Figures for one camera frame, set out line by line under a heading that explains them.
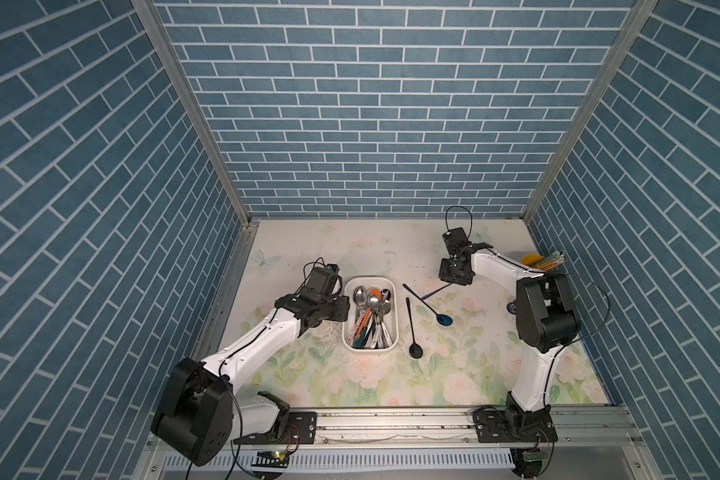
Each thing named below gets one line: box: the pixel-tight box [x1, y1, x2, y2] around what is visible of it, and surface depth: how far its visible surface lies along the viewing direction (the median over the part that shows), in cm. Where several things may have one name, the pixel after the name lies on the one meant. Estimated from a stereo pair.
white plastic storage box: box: [342, 276, 399, 353], surface depth 93 cm
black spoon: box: [406, 297, 423, 359], surface depth 88 cm
